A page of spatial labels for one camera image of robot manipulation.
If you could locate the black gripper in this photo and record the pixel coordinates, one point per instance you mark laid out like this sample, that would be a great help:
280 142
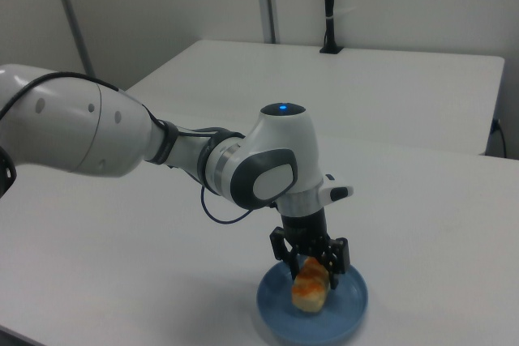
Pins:
303 226

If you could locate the orange glazed bread loaf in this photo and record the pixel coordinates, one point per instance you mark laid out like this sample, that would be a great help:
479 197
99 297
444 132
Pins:
310 287

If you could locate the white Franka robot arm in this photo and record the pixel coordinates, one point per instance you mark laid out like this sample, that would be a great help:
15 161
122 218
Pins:
121 135

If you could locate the blue round plate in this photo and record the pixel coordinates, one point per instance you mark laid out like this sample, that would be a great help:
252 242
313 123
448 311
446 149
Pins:
348 305

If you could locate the black camera stand pole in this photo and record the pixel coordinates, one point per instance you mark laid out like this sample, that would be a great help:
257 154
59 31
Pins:
329 5

